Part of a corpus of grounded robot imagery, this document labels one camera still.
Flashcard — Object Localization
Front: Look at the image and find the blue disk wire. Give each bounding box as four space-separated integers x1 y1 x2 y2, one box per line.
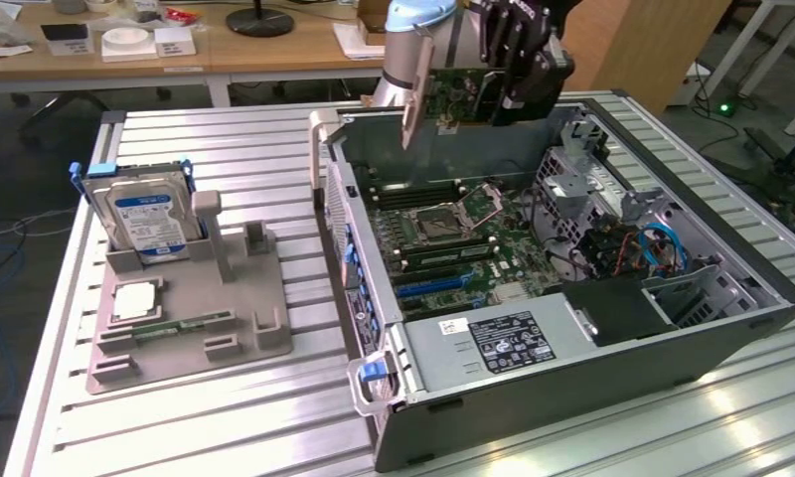
638 224 693 279

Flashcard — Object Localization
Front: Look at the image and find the wooden desk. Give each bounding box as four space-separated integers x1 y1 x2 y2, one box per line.
0 0 571 108

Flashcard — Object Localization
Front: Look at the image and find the black equipment stand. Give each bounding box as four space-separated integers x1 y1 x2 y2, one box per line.
741 126 795 230

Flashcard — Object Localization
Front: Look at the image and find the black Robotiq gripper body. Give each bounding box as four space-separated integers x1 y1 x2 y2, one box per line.
467 0 585 36

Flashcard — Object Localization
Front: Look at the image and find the black round lamp base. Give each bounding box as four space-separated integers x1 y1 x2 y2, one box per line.
224 0 299 39

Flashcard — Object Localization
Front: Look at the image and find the plain white box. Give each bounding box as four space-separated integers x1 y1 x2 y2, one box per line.
152 27 196 59

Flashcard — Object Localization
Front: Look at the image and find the RAM stick with black chips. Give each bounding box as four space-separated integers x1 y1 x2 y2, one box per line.
402 241 498 265

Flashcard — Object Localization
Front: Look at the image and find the low metal disk bay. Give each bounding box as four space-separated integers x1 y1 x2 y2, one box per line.
641 262 770 329

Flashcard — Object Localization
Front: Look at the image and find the black plastic shroud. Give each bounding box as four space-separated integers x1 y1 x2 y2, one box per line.
561 275 680 348

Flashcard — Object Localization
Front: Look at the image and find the long black expansion slot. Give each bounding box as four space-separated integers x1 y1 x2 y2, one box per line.
397 265 463 282

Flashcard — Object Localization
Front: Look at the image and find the open black PC case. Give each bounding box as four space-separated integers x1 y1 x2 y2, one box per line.
308 96 795 473

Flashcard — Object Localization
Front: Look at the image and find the red packet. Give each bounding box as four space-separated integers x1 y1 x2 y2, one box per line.
163 5 199 27

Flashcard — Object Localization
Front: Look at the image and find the green graphics card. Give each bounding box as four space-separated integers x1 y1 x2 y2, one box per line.
399 27 511 151

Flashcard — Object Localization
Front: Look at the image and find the metal socket cover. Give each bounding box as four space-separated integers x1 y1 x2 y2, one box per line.
461 182 506 220

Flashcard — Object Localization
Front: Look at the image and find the white box with round roll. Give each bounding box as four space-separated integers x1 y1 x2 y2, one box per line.
99 27 159 65

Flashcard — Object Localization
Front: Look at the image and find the CPU socket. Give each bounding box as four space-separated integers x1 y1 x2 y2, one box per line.
411 204 474 245

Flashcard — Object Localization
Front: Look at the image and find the green RAM stick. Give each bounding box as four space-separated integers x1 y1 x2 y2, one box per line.
128 311 234 339

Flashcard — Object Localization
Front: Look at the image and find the grey parts rack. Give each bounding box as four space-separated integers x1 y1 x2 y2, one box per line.
87 190 298 397

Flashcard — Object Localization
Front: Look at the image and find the grey power supply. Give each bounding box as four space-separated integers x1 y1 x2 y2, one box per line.
402 291 602 395

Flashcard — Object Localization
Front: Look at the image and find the green motherboard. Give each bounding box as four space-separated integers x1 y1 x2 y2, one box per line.
367 176 571 319

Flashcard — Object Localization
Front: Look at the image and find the stack of white papers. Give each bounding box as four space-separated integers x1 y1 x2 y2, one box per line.
332 22 387 61

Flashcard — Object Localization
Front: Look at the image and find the white box with black top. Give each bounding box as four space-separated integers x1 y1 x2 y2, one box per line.
39 23 100 57

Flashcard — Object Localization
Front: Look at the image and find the hard disk with blue caddy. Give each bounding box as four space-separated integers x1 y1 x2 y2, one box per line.
71 154 198 264

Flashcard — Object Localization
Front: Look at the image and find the white floor device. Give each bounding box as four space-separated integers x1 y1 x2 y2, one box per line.
682 62 714 108

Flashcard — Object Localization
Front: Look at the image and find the blue expansion slot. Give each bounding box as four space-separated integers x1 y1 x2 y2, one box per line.
395 276 470 299

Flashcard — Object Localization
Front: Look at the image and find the black office chair base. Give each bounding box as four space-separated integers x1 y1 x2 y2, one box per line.
9 91 118 148

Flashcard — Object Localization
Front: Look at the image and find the cardboard box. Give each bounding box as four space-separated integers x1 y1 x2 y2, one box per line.
357 0 391 35

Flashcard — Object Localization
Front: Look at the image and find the silver CPU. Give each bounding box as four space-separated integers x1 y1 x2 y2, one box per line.
112 282 160 319

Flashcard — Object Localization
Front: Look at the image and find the tall metal disk bay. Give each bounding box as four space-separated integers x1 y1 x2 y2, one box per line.
534 118 632 225

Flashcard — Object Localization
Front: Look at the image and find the white table frame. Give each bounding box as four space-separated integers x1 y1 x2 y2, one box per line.
698 0 795 135

